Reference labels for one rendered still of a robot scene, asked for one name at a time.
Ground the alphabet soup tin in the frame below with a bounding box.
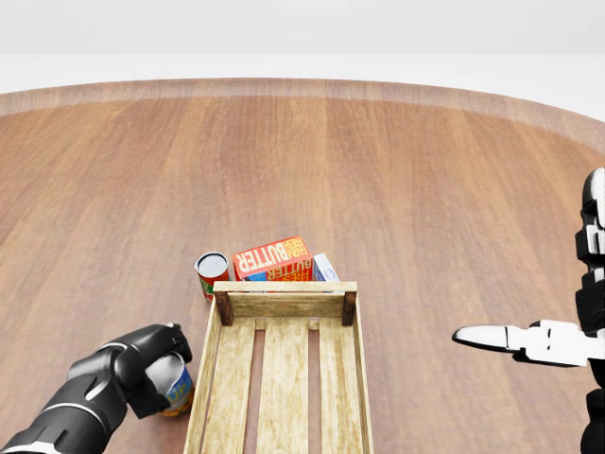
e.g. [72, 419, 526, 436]
[144, 352, 197, 418]

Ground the wooden slat tray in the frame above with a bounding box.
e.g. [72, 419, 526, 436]
[182, 280, 375, 454]

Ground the red tin with dark lid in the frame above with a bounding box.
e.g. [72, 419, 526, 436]
[193, 251, 232, 304]

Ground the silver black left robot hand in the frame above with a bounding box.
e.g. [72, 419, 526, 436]
[65, 323, 194, 421]

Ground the white and blue box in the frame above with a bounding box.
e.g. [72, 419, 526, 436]
[311, 253, 342, 284]

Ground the red orange butter box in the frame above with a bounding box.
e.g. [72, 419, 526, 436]
[232, 235, 315, 283]

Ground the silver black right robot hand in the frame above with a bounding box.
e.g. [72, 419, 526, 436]
[452, 166, 605, 454]

